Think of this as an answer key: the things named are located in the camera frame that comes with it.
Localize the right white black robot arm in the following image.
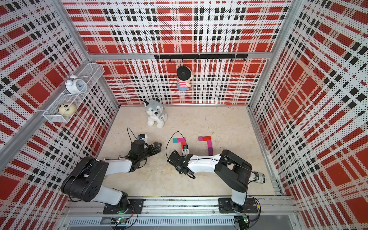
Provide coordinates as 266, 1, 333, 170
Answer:
167, 149, 253, 206

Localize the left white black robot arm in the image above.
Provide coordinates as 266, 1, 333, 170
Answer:
61, 139, 162, 210

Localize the husky plush toy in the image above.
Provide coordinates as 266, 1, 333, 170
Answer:
143, 98, 168, 128

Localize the left green circuit board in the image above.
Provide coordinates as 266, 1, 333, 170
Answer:
110, 217, 128, 225

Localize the striped flag pattern object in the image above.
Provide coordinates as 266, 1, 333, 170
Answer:
248, 171, 266, 184

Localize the cream panda ball toy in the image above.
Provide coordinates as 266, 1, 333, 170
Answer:
57, 102, 77, 117

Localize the hanging doll with black hat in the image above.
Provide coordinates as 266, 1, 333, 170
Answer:
176, 66, 194, 92

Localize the white alarm clock on shelf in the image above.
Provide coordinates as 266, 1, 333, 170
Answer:
65, 75, 87, 95

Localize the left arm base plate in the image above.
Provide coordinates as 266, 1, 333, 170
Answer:
103, 198, 145, 215

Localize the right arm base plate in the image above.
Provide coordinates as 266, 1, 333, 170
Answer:
218, 197, 258, 214

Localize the white wire wall shelf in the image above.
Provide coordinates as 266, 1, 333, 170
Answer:
43, 63, 104, 123

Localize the aluminium front rail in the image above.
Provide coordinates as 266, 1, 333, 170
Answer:
57, 195, 304, 230

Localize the black hook rail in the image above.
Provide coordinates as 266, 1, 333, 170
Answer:
154, 53, 249, 61

